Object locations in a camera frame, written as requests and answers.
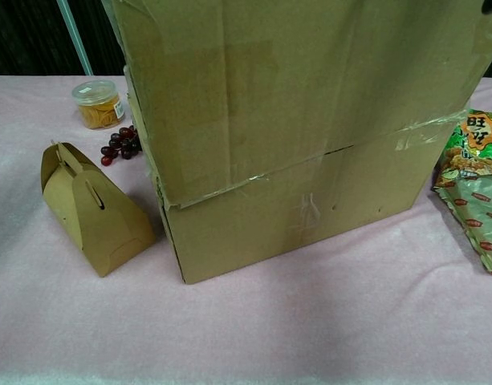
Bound clear plastic jar yellow contents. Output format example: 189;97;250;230
71;79;126;130

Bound large brown cardboard box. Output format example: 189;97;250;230
100;0;492;286

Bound pink tablecloth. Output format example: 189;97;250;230
0;74;492;385

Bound dark red grape bunch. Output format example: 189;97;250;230
100;124;143;166

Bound small kraft paper gable box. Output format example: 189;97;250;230
39;139;157;278

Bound slanted white frame post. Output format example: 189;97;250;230
55;0;95;76

